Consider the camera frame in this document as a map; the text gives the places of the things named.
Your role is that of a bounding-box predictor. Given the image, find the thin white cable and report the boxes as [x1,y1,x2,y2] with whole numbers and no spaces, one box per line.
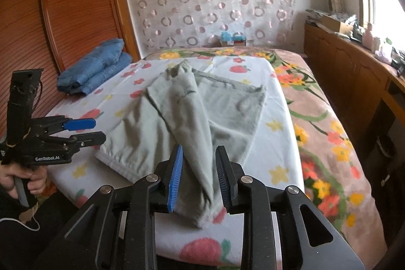
[0,217,41,231]

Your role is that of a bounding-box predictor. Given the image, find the wooden headboard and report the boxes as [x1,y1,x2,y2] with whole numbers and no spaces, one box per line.
[0,0,141,144]

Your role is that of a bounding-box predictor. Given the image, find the folded blue jeans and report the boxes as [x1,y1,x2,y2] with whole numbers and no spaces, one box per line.
[57,38,133,96]

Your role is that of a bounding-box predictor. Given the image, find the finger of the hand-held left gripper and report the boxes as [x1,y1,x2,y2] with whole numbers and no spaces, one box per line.
[52,131,107,151]
[32,116,96,132]

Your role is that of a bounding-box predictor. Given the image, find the grey clutter pile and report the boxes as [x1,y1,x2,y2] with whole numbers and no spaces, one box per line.
[305,8,358,24]

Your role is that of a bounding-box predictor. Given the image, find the person's left hand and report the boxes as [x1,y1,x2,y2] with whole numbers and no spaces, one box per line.
[0,162,46,199]

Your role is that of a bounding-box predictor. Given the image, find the open cardboard box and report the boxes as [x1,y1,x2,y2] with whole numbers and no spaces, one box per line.
[319,15,354,34]

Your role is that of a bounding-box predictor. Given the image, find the grey-green pants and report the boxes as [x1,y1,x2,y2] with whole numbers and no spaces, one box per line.
[95,60,266,229]

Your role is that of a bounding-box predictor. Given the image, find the floral plush blanket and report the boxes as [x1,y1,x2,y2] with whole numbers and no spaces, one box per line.
[142,47,388,261]

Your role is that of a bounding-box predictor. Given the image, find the white strawberry print sheet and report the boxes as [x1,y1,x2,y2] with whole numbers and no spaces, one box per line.
[47,56,306,267]

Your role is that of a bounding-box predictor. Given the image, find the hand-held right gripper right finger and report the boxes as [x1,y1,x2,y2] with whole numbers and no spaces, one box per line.
[215,146,364,270]

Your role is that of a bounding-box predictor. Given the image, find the person's left forearm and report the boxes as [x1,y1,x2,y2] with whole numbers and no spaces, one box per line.
[0,184,83,270]

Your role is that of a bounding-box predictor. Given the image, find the pink bottle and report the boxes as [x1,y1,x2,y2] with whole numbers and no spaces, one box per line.
[362,24,374,47]

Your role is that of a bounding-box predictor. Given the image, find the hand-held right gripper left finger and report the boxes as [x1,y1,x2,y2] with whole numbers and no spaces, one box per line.
[35,144,184,270]

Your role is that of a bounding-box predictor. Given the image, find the long wooden cabinet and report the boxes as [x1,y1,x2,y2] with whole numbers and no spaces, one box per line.
[304,22,405,163]

